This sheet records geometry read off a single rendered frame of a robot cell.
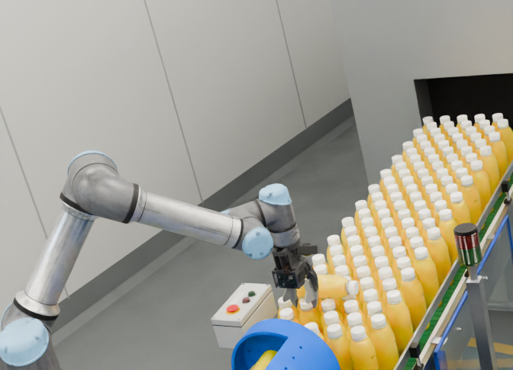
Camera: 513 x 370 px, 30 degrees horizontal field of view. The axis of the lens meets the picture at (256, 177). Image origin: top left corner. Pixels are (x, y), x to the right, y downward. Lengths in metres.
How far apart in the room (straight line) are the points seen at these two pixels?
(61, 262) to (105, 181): 0.27
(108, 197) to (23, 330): 0.39
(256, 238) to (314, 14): 4.72
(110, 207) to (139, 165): 3.46
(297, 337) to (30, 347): 0.64
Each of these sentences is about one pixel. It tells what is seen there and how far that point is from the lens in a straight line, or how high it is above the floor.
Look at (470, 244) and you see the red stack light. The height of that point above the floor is 1.22.
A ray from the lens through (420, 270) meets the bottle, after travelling 2.91.
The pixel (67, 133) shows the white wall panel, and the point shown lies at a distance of 5.28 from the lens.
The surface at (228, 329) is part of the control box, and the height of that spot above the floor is 1.07.
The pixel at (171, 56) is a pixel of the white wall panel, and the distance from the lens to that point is 5.80.
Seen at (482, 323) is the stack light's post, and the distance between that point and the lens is 2.76.
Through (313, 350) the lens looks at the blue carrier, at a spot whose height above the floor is 1.18.
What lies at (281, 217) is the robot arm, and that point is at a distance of 2.43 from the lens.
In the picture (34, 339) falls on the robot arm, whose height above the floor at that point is 1.43.
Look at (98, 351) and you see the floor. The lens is 5.09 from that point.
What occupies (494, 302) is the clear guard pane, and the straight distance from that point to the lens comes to 3.20.
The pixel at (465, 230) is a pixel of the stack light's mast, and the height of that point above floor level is 1.26.
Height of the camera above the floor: 2.47
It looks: 22 degrees down
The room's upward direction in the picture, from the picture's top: 15 degrees counter-clockwise
